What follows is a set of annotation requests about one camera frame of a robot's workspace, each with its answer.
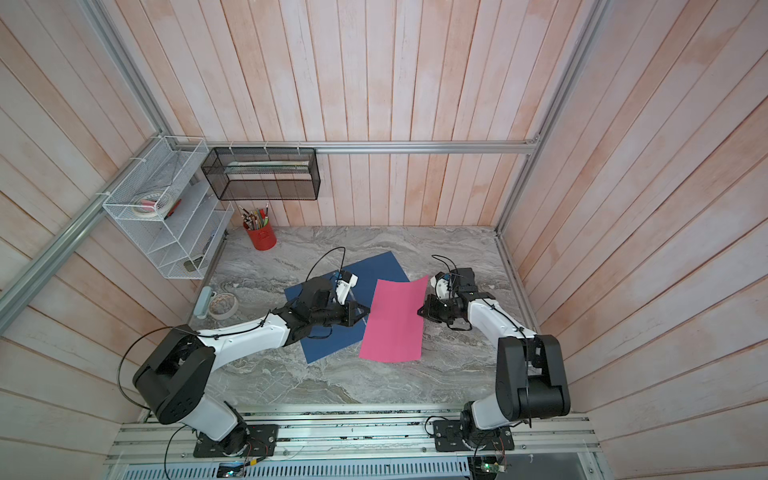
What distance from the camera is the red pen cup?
1.09m

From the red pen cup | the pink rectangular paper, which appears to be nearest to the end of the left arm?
the pink rectangular paper

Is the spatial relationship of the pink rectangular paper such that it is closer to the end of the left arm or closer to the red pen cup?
the end of the left arm

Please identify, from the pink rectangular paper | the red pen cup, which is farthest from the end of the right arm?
the red pen cup

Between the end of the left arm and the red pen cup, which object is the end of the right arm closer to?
the end of the left arm

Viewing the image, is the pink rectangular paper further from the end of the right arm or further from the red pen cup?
the red pen cup
